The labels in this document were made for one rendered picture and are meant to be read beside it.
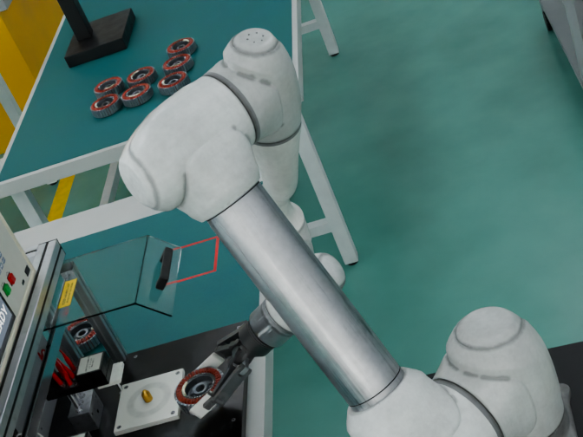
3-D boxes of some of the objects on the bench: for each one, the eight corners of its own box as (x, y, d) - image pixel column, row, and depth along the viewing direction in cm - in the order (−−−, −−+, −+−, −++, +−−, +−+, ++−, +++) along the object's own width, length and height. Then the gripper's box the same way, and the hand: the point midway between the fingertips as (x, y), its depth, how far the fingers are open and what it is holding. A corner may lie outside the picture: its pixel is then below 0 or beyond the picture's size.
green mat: (263, 181, 305) (263, 180, 305) (258, 318, 254) (258, 317, 254) (-34, 273, 323) (-34, 272, 322) (-94, 419, 272) (-94, 418, 272)
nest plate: (185, 371, 244) (182, 368, 244) (180, 419, 232) (177, 414, 231) (124, 388, 247) (121, 384, 247) (115, 436, 235) (113, 432, 234)
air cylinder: (104, 405, 245) (93, 388, 242) (99, 428, 239) (88, 411, 236) (83, 410, 246) (73, 394, 243) (78, 434, 240) (67, 417, 237)
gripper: (278, 380, 209) (207, 443, 219) (279, 304, 229) (214, 366, 238) (247, 361, 206) (177, 426, 216) (252, 286, 226) (186, 348, 235)
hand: (202, 389), depth 226 cm, fingers closed on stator, 11 cm apart
